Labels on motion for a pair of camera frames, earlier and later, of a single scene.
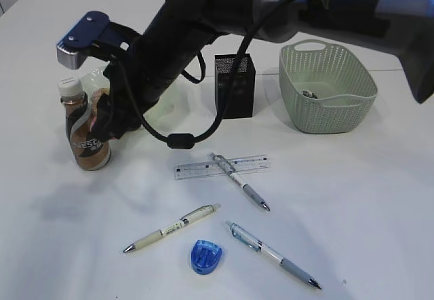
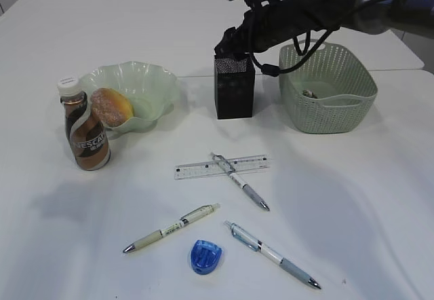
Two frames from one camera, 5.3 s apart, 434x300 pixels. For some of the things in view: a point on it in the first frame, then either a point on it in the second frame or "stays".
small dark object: x=309 y=94 stays
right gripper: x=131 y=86 → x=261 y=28
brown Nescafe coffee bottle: x=91 y=153 stays
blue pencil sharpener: x=205 y=256 stays
